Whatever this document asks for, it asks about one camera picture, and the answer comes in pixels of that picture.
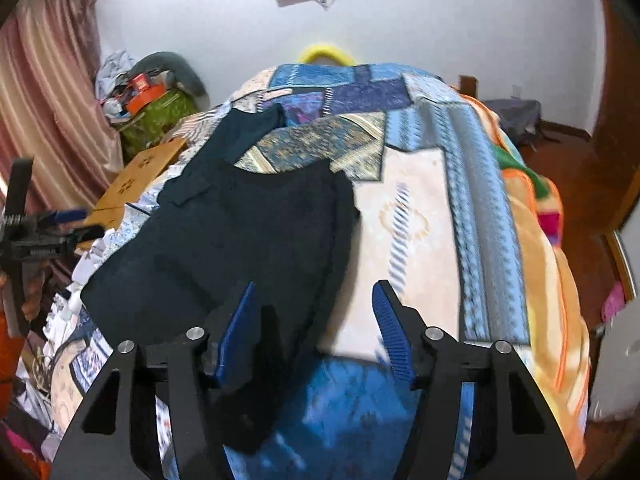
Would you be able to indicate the wooden bed post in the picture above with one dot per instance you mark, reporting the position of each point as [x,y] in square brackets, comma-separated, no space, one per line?
[467,86]

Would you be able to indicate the patchwork quilt bed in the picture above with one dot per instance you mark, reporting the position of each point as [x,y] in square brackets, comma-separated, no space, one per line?
[425,200]

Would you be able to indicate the grey curved pillow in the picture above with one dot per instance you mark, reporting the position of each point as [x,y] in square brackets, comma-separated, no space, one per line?
[172,67]

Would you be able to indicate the pink cloth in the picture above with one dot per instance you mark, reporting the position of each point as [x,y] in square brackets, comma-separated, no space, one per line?
[612,305]

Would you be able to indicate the wooden lap desk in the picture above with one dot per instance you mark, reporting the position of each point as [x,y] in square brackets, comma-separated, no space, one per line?
[137,180]

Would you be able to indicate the pile of papers and packets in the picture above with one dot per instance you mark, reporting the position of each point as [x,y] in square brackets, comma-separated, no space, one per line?
[42,375]

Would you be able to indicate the pink striped curtain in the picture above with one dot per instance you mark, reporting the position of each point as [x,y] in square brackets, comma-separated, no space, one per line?
[47,95]

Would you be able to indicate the orange box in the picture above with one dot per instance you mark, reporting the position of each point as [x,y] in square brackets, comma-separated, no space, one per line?
[145,94]

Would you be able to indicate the pile of pale clothes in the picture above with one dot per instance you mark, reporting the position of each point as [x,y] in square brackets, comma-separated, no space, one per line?
[114,67]

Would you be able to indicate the person's left hand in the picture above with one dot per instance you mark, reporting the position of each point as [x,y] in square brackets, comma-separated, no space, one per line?
[34,290]

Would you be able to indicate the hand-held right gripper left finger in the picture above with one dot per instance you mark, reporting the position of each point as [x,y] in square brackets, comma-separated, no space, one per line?
[234,332]

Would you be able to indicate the black pants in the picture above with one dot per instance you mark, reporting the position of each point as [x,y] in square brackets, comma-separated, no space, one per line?
[235,220]

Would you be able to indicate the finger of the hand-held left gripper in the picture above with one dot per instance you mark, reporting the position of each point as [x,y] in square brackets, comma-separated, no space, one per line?
[67,216]
[82,235]

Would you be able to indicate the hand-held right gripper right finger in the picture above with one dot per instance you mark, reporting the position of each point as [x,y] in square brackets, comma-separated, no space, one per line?
[395,342]

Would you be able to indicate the orange fleece blanket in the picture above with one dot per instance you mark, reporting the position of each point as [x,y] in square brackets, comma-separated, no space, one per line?
[545,240]

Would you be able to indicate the wooden door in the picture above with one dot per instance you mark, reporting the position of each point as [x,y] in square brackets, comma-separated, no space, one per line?
[617,110]

